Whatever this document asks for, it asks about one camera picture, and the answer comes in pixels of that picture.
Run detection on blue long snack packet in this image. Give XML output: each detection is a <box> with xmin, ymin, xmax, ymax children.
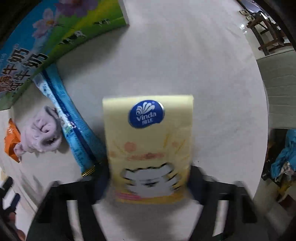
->
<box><xmin>33</xmin><ymin>64</ymin><xmax>107</xmax><ymax>177</ymax></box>

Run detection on lilac fluffy cloth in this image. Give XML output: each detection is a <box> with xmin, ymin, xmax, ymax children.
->
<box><xmin>14</xmin><ymin>106</ymin><xmax>63</xmax><ymax>161</ymax></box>

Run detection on orange snack packet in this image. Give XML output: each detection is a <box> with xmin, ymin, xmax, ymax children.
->
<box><xmin>4</xmin><ymin>118</ymin><xmax>21</xmax><ymax>163</ymax></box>

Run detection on yellow Vinda tissue pack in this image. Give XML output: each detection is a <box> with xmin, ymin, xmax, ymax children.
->
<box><xmin>102</xmin><ymin>95</ymin><xmax>194</xmax><ymax>204</ymax></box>

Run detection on blue crumpled bag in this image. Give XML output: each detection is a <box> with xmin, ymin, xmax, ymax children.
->
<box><xmin>270</xmin><ymin>129</ymin><xmax>295</xmax><ymax>179</ymax></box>

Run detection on grey padded chair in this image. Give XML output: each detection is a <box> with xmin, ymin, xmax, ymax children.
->
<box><xmin>257</xmin><ymin>50</ymin><xmax>295</xmax><ymax>129</ymax></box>

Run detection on grey white table cloth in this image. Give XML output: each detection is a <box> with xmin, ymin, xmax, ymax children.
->
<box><xmin>1</xmin><ymin>1</ymin><xmax>268</xmax><ymax>240</ymax></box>

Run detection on printed cardboard milk box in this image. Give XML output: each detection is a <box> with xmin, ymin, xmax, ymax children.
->
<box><xmin>1</xmin><ymin>0</ymin><xmax>128</xmax><ymax>110</ymax></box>

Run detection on dark wooden chair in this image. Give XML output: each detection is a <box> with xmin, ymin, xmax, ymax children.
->
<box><xmin>246</xmin><ymin>11</ymin><xmax>292</xmax><ymax>56</ymax></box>

